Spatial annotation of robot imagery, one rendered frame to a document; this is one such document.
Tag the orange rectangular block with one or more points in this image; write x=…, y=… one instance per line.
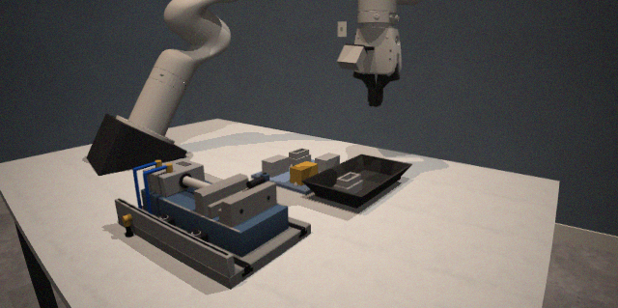
x=302, y=171

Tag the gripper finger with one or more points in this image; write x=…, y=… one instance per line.
x=382, y=81
x=370, y=82

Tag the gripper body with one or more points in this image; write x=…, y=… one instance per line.
x=386, y=42

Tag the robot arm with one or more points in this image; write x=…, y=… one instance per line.
x=209, y=37

